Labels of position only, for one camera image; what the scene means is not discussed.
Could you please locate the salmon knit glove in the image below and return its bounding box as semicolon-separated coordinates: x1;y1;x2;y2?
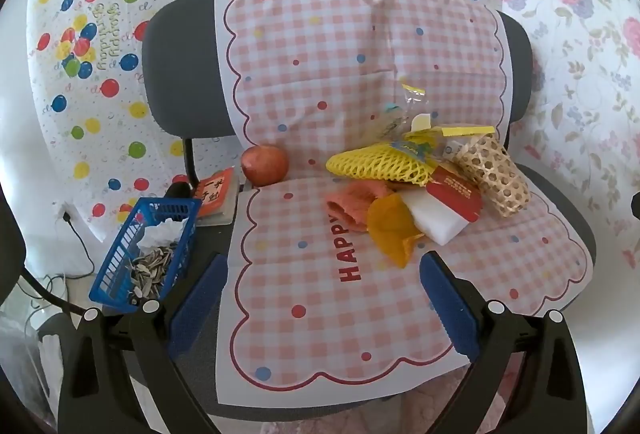
326;181;396;232

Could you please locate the pile of sunflower seed shells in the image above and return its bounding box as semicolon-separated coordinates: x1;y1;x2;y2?
125;241;176;307

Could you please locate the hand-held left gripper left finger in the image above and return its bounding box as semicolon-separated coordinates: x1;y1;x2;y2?
57;253;231;434

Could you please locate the white foam block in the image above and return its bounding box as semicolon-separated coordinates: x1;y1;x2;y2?
402;189;468;246

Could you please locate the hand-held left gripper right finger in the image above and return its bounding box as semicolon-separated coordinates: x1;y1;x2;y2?
419;251;588;434

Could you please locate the pink checked plastic cloth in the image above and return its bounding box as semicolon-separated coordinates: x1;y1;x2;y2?
214;0;593;407

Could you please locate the crumpled white tissue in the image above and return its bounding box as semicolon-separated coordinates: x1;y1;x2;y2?
136;219;185;247

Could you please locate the orange booklet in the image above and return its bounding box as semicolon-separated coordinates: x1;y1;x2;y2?
192;167;241;227

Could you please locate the orange plastic wrapper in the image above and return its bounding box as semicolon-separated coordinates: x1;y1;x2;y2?
367;194;426;267

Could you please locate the red paper packet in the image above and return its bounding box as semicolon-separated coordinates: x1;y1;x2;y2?
427;166;485;222

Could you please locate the red apple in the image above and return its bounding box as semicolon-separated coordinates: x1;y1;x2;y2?
241;144;290;188

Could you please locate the grey office chair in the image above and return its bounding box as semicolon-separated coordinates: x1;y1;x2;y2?
141;0;598;420

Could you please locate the yellow foam fruit net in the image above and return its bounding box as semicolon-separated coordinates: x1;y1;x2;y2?
326;141;438;187

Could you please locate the floral print sheet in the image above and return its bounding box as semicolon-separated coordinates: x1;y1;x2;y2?
492;0;640;265

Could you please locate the black cable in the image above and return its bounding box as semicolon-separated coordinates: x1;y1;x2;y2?
20;211;96;315

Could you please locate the woven bamboo sleeve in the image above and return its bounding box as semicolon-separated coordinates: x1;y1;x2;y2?
456;134;531;218

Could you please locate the yellow paper strip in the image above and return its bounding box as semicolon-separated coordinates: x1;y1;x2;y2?
441;125;497;137

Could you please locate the blue plastic basket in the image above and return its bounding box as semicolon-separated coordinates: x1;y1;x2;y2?
89;197;202;314

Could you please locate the clear plastic bag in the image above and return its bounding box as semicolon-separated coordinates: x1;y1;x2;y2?
382;81;436;140

